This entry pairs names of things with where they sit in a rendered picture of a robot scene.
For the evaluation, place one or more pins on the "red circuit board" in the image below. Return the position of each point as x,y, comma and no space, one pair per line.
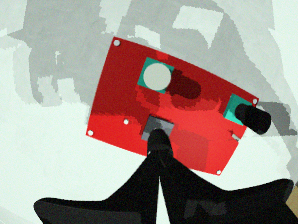
149,101

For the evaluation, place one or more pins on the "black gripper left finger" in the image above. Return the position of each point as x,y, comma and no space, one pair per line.
134,203

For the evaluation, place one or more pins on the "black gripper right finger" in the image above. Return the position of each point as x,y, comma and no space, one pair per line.
192,200

